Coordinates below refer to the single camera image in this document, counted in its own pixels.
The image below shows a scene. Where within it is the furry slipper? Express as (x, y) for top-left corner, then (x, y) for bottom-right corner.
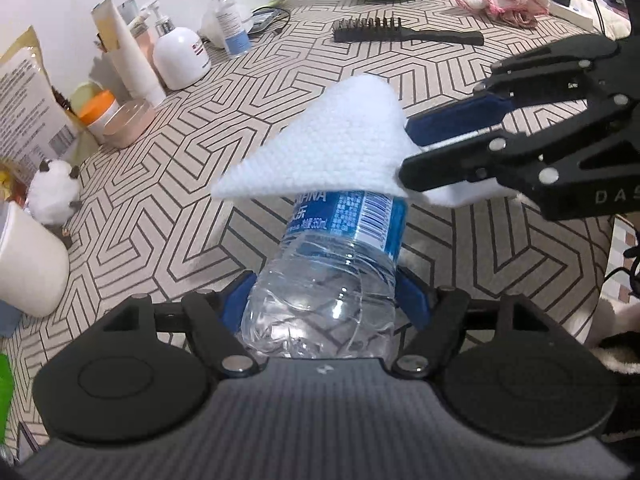
(587, 297), (640, 377)

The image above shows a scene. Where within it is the white cup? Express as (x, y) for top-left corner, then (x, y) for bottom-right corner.
(0, 202), (71, 319)

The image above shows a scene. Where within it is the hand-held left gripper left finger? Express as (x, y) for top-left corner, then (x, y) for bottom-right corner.
(94, 270), (262, 379)

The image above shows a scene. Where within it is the white cleaning cloth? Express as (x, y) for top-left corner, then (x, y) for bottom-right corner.
(211, 75), (518, 208)

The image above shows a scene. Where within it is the kraft paper pouch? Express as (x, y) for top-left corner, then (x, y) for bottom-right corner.
(0, 25), (81, 162)

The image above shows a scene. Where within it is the peach pump bottle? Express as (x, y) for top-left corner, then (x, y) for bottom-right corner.
(117, 0), (162, 62)

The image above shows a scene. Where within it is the spray bottle with blue label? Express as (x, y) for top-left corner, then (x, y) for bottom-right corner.
(202, 0), (253, 57)

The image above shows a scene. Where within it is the white squeeze tube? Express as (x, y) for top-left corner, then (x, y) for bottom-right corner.
(91, 0), (167, 109)

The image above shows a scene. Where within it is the phone with cable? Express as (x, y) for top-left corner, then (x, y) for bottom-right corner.
(244, 7), (292, 39)

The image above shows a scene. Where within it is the white power strip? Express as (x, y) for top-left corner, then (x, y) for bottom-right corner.
(547, 0), (597, 29)

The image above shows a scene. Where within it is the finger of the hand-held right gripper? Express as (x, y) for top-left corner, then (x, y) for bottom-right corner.
(406, 34), (622, 147)
(398, 107), (627, 195)

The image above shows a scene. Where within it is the yellow packet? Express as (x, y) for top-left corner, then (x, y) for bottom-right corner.
(0, 159), (27, 207)

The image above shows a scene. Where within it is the clear plastic water bottle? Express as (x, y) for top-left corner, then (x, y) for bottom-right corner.
(240, 187), (408, 360)

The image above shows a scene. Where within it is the pale green round lid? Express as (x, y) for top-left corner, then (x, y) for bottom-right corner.
(69, 81), (104, 116)

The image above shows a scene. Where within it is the orange lid jar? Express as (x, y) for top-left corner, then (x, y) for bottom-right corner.
(78, 90), (121, 137)

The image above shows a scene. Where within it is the pink jar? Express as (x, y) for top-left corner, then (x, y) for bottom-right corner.
(103, 98), (157, 149)

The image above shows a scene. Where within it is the green labelled clear bottle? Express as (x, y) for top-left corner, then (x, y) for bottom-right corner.
(0, 352), (16, 442)

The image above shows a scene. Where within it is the white plush toy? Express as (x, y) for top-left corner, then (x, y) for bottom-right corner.
(27, 158), (84, 248)

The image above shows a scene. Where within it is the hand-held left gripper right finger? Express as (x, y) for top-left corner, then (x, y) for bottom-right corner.
(392, 267), (557, 378)

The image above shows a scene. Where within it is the white pump bottle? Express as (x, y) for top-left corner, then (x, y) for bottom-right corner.
(149, 2), (211, 92)

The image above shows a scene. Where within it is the black hairbrush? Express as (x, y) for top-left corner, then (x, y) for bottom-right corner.
(332, 16), (485, 47)

